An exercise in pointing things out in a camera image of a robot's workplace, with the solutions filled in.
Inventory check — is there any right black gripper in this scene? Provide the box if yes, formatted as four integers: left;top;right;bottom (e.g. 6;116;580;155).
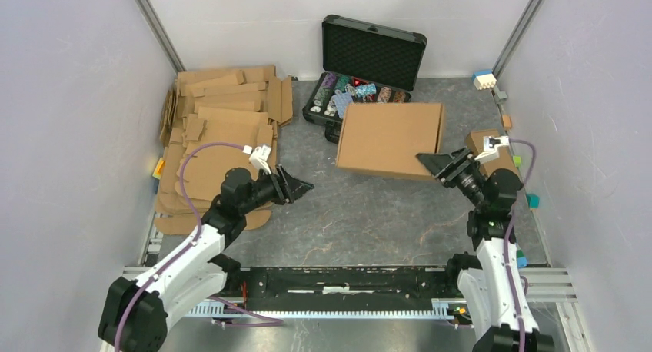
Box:
416;145;487;210

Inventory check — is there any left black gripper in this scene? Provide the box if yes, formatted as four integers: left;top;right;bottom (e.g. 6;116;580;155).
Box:
240;164;314;215

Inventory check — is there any cardboard box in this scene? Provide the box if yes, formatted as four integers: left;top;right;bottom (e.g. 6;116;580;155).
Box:
465;129;519;176
336;102;445;181

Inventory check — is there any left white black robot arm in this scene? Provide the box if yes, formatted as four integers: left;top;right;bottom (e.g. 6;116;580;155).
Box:
98;165;314;351

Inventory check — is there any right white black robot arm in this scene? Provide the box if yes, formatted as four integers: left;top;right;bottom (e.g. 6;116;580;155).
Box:
416;148;555;351

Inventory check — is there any folded closed cardboard box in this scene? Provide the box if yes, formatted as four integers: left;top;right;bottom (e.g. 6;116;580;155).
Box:
465;129;519;176

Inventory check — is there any green small cube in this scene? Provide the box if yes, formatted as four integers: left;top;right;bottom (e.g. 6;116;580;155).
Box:
513;155;522;168

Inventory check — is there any small wooden cube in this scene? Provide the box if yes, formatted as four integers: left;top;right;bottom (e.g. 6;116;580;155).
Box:
501;115;513;131

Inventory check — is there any grey small block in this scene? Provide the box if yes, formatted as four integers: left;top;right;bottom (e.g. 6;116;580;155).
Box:
492;89;508;105

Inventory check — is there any blue white toy block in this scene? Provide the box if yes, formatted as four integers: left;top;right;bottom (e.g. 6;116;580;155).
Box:
471;69;497;90

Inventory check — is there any teal small cube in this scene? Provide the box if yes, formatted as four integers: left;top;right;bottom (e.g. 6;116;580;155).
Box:
526;194;540;210

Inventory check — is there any stack of flat cardboard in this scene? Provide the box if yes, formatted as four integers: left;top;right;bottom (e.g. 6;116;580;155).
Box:
154;65;294;235

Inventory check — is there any black poker chip case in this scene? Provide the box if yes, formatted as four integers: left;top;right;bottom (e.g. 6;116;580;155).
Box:
302;15;427;144

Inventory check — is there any blue green block stack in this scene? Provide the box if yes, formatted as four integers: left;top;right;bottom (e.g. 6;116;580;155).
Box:
516;247;529;269

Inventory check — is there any orange yellow block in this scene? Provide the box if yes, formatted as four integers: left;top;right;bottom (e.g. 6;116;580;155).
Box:
151;157;165;194

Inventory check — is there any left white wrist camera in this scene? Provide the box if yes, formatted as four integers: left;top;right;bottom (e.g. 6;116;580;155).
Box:
242;144;271;174

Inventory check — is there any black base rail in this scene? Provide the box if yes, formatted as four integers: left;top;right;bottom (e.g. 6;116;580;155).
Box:
217;266;463;312

